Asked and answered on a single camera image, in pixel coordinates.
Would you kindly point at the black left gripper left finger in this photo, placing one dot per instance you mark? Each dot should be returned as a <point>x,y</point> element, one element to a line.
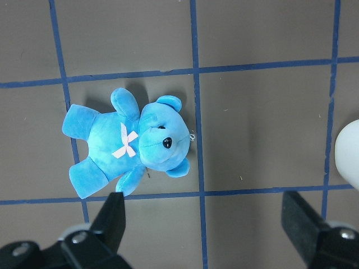
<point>108,227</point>

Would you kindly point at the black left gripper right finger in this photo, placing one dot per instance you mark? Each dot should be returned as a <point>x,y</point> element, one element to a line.
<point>303,226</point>

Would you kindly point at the white lidded trash can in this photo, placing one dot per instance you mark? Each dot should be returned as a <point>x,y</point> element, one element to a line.
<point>346,153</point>

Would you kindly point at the blue teddy bear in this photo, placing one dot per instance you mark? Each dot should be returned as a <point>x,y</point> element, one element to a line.
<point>125,143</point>

